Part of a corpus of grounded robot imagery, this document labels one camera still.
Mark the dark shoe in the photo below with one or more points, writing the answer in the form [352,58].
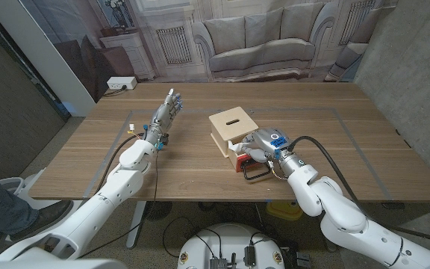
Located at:
[47,216]

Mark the wooden box with slot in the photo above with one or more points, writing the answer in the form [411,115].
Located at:
[231,125]

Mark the white table leg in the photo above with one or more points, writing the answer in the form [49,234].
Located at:
[136,224]
[330,244]

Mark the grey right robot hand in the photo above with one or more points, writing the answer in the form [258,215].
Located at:
[271,147]

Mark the black round fan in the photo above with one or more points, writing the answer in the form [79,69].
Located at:
[158,210]

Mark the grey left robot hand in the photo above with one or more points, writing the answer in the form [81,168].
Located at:
[162,117]

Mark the yellow object under table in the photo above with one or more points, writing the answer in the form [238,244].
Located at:
[286,210]

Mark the white pillar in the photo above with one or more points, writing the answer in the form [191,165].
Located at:
[39,52]

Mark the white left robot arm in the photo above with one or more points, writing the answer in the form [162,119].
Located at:
[99,201]

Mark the white power strip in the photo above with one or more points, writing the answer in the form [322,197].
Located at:
[121,82]

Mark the grey tape outline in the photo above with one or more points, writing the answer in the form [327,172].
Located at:
[106,157]

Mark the printed living room backdrop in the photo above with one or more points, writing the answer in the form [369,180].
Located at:
[260,41]

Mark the white plastic base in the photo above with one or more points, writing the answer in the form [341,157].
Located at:
[15,187]

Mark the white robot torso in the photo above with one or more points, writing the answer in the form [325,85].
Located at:
[231,243]

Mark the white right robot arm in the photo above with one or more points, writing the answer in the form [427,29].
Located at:
[349,220]

